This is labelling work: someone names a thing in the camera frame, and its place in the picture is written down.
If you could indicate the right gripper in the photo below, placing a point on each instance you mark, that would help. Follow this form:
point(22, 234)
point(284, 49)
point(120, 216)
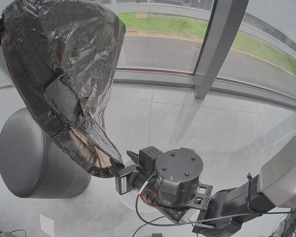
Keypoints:
point(143, 185)

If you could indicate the black plastic bag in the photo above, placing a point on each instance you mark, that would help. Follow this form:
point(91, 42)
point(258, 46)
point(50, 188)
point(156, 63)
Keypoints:
point(57, 69)

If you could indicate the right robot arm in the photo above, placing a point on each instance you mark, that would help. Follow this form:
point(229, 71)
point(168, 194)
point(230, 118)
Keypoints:
point(180, 171)

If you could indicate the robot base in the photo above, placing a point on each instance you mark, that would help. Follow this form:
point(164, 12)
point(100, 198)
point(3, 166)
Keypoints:
point(158, 235)

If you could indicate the dark grey round chair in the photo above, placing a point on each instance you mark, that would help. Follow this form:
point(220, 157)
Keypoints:
point(23, 162)

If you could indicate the window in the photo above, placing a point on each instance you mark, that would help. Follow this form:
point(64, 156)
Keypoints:
point(208, 57)

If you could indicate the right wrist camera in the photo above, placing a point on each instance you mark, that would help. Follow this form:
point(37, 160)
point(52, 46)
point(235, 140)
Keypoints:
point(149, 156)

